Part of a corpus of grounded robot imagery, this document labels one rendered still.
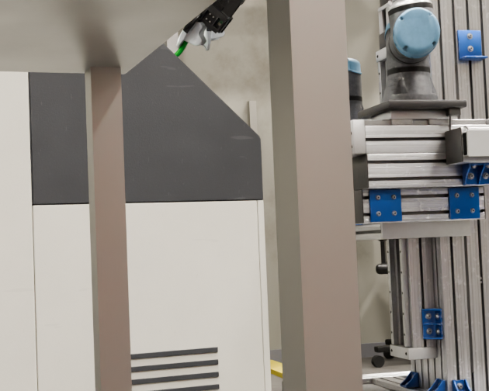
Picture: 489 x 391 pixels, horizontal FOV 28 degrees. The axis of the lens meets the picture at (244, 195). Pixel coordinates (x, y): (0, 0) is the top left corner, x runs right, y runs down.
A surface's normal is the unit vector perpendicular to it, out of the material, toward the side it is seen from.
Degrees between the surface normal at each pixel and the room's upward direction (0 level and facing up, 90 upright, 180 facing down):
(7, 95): 90
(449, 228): 90
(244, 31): 90
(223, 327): 90
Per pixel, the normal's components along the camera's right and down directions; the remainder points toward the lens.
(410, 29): -0.02, 0.08
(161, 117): 0.38, -0.07
